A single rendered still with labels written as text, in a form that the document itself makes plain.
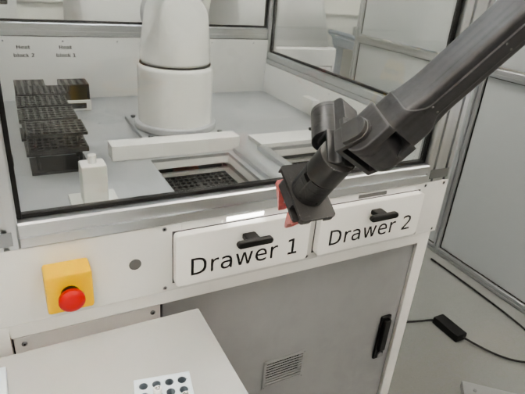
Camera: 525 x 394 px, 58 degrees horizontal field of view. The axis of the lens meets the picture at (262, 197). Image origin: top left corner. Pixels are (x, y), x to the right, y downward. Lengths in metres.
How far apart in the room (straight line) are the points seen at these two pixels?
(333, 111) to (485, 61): 0.22
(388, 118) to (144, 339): 0.57
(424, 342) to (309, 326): 1.07
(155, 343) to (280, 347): 0.41
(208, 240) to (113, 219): 0.18
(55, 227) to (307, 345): 0.71
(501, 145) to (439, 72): 1.91
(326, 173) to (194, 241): 0.31
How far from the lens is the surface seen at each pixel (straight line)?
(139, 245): 0.87
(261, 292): 1.07
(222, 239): 0.91
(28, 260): 0.85
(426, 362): 2.13
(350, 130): 0.65
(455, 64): 0.65
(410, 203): 1.16
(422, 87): 0.65
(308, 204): 0.75
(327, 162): 0.67
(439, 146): 1.18
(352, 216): 1.06
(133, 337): 0.92
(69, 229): 0.84
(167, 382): 0.79
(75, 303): 0.82
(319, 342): 1.28
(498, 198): 2.59
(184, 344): 0.89
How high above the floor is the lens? 1.37
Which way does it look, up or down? 25 degrees down
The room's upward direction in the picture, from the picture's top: 5 degrees clockwise
